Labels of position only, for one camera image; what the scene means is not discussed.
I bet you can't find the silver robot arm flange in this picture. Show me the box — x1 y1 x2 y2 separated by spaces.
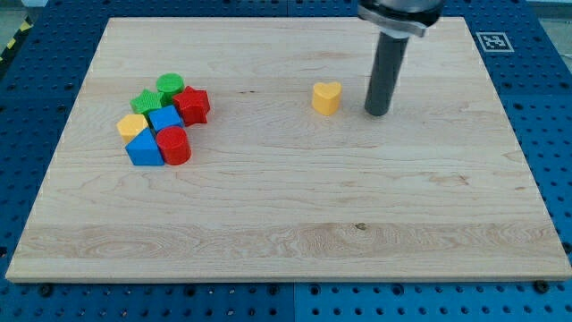
357 0 445 38

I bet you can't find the yellow heart block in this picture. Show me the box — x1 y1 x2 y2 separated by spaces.
312 81 342 116

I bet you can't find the yellow hexagon block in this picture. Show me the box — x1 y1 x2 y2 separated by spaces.
116 114 148 144

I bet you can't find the red star block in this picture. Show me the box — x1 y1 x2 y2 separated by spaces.
172 86 210 126

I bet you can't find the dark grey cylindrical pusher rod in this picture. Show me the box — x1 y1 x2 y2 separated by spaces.
365 32 408 116

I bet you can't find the green star block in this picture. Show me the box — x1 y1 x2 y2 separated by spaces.
130 89 164 118

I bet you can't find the red cylinder block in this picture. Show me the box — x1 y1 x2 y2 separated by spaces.
156 126 192 165

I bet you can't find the white fiducial marker tag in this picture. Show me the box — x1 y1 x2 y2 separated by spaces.
476 31 514 53

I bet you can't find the blue cube block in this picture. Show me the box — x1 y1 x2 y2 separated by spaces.
148 105 184 132

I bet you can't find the yellow black hazard tape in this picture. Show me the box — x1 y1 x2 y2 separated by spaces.
1 16 33 64

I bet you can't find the light wooden board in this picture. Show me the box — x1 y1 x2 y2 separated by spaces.
6 17 571 283

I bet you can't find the blue triangle block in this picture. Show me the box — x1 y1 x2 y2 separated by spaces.
125 128 164 165

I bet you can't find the green cylinder block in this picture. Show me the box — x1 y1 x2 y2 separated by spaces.
156 72 185 106

